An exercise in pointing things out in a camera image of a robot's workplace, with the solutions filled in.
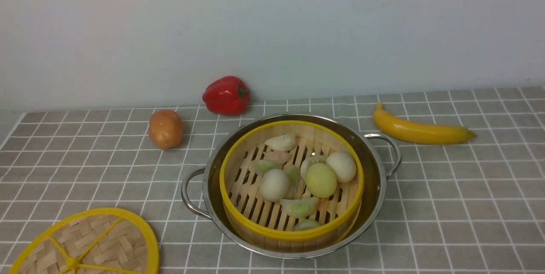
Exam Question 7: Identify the yellow banana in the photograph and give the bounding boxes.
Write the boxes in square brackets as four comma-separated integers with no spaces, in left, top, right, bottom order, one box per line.
[373,103,477,145]

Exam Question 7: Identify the white round bun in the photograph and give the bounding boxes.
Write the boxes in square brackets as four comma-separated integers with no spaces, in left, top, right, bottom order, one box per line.
[326,151,357,183]
[259,169,291,202]

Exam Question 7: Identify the yellow woven steamer lid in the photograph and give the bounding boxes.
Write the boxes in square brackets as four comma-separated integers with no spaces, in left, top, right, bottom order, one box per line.
[9,208,160,274]

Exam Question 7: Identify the pale green dumpling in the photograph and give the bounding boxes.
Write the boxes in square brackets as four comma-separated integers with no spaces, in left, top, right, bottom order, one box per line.
[279,197,319,219]

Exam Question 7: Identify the yellow round bun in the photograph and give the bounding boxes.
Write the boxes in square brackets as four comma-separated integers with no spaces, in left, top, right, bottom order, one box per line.
[305,162,338,198]

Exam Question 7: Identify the brown potato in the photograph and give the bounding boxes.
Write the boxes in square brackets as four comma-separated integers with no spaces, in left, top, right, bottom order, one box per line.
[148,109,183,150]

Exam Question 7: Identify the red bell pepper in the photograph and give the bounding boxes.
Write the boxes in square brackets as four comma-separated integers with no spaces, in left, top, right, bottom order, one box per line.
[202,76,251,116]

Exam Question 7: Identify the white dumpling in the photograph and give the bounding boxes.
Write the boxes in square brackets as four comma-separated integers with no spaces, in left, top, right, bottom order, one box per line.
[264,133,296,152]

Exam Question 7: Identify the stainless steel pot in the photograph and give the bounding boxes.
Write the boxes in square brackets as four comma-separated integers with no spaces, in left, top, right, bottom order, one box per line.
[181,113,402,259]

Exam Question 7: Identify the yellow bamboo steamer basket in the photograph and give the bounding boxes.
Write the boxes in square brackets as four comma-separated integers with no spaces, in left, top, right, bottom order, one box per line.
[219,115,364,253]

